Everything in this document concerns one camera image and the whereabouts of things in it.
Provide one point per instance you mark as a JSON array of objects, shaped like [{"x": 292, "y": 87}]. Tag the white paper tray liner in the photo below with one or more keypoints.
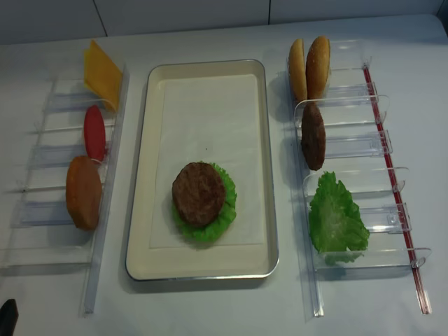
[{"x": 213, "y": 119}]

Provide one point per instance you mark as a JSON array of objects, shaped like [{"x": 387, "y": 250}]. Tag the clear acrylic rack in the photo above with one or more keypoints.
[
  {"x": 41, "y": 232},
  {"x": 355, "y": 153}
]

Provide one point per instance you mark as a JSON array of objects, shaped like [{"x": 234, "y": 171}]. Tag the yellow cheese slice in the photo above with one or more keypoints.
[{"x": 102, "y": 76}]

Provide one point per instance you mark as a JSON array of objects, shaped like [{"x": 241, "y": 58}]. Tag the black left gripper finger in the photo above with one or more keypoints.
[{"x": 8, "y": 317}]

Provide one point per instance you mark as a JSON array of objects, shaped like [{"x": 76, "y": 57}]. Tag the orange bun in left rack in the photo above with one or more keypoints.
[{"x": 83, "y": 193}]

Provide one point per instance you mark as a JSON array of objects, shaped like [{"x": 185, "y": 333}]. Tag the red tomato slice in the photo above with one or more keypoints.
[{"x": 94, "y": 134}]

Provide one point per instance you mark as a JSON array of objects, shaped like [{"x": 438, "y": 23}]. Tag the cream metal tray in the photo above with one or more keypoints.
[{"x": 195, "y": 261}]

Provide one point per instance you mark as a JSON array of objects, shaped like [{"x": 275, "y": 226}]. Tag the right bun half, sesame crust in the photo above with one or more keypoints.
[{"x": 318, "y": 67}]

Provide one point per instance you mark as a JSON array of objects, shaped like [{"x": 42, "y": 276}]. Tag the green lettuce leaf on tray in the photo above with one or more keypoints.
[{"x": 214, "y": 231}]

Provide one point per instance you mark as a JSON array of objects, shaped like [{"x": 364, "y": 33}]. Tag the left bun half, pale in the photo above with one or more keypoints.
[{"x": 296, "y": 69}]

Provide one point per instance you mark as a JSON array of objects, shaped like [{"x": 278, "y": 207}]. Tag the clear acrylic right rack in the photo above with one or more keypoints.
[{"x": 355, "y": 153}]

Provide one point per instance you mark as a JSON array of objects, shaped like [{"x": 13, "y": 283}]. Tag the clear acrylic left rack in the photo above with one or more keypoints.
[{"x": 41, "y": 232}]

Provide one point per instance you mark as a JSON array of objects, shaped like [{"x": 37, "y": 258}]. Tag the red rail strip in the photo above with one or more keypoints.
[{"x": 424, "y": 302}]

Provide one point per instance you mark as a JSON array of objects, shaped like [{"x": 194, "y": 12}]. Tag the green lettuce leaf in rack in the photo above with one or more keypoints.
[{"x": 335, "y": 226}]

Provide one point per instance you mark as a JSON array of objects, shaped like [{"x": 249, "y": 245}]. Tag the brown meat patty in rack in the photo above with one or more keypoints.
[{"x": 313, "y": 141}]

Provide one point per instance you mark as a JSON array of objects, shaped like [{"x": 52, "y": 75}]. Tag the brown meat patty on tray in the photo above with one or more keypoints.
[{"x": 198, "y": 193}]

